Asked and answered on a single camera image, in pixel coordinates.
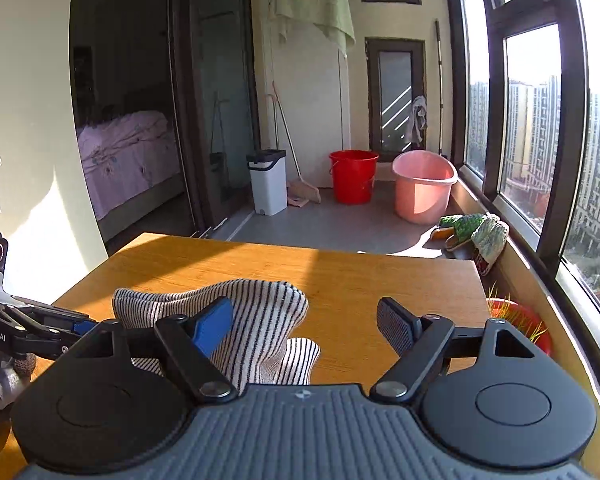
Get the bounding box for striped knit garment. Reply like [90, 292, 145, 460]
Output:
[112, 278, 321, 392]

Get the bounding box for left hand in glove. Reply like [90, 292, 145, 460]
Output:
[0, 351, 36, 411]

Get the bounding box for red pot with grass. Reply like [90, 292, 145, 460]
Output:
[486, 284, 553, 356]

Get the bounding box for green white cloth pile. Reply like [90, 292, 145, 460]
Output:
[429, 214, 509, 276]

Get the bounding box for pink plastic tub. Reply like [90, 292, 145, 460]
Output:
[391, 150, 458, 226]

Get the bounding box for red plastic bucket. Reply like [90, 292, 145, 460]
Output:
[329, 150, 379, 205]

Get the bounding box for white trash bin black lid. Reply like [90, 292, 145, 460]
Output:
[247, 150, 287, 216]

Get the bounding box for pink bed cover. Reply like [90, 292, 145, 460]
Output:
[78, 110, 181, 220]

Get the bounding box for grey rag on window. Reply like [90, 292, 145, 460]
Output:
[405, 96, 428, 146]

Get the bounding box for long pole in corner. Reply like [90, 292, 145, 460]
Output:
[434, 18, 445, 156]

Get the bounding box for green hanging towel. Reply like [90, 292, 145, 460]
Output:
[270, 0, 355, 58]

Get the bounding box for broom with long handle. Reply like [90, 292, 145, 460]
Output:
[272, 82, 322, 204]

